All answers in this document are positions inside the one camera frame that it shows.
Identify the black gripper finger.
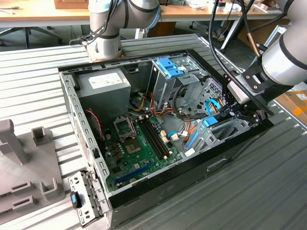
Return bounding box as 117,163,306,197
222,74,237,115
229,108,262,124

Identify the orange red power wire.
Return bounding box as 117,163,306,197
217,100,232,118

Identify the blue data wire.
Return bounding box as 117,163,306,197
205,98,225,115

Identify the hard disk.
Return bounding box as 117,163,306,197
184,112,231,152

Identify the grey metal disk bay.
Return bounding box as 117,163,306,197
183,110,261,154

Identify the perforated metal drive cage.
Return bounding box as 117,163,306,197
191,77,226,117

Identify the labelled cardboard box orange stripe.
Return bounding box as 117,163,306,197
275,90,307,123

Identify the grey metal drive cage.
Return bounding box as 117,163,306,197
147,54,207,113

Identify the blue plastic drive latch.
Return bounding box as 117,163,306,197
155,58,187,79

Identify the person's foot with shoe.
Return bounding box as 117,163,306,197
213,25,226,41

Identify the black RAM slot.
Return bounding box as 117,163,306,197
140,119,165,160
142,118,167,158
146,117,170,156
149,116,173,154

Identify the open black PC case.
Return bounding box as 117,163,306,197
58,49,274,228

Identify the black stand pole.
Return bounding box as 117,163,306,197
220,0,255,52

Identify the thin metal locking lever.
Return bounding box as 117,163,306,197
128,115,137,139

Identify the white paper pile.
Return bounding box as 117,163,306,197
186,0,212,11

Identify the green motherboard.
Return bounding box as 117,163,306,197
102,112,186,193

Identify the CPU socket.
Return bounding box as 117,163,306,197
124,139,142,155

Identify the metal socket cover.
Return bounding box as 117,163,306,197
113,115,137,140

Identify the blue expansion slot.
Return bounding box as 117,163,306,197
114,162,154,184

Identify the grey power supply box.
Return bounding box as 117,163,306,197
75,69,132,118

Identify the small brown cardboard box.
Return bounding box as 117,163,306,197
54,0,89,10

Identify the long wooden desk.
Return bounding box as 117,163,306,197
0,0,288,28

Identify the black office chair base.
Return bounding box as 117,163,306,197
0,26,62,47

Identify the grey parts rack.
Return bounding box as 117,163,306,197
0,119,66,218

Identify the orange black wire bundle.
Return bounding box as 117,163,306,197
178,112,209,144

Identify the thick black wire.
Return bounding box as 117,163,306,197
174,85,190,113

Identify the short blue wire white plug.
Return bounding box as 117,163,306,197
167,131,180,142

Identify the red orange wire bundle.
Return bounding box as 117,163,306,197
150,92,175,118

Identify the aluminium profile frame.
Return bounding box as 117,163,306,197
263,23,290,50

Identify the yellow black wire bundle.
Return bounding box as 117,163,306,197
130,92,147,112

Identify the square brown base plate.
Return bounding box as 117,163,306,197
81,40,128,64

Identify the red black fan wire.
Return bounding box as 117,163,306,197
85,109,104,142

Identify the silver slot bracket cover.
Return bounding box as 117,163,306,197
68,169,112,228

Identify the blue black bracket latch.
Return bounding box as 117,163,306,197
70,191,82,208

